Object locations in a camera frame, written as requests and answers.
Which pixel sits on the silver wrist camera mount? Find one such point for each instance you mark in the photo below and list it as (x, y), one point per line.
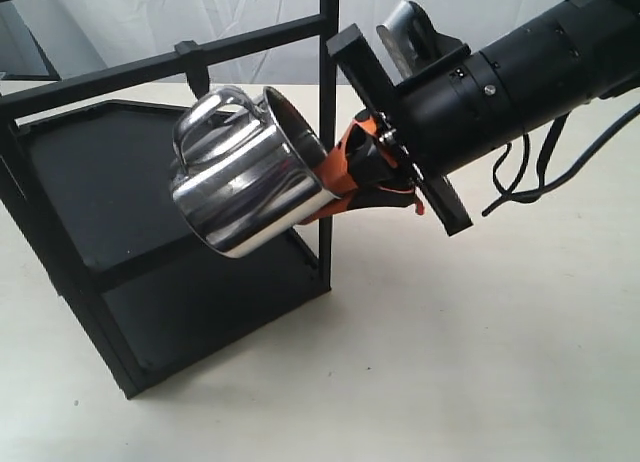
(406, 36)

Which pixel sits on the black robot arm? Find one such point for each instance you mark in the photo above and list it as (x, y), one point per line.
(568, 56)

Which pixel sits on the stainless steel mug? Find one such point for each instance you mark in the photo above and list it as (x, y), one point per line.
(244, 169)

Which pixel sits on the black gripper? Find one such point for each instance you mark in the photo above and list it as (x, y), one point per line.
(400, 150)

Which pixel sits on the black metal rack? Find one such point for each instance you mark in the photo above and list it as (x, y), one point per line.
(84, 177)

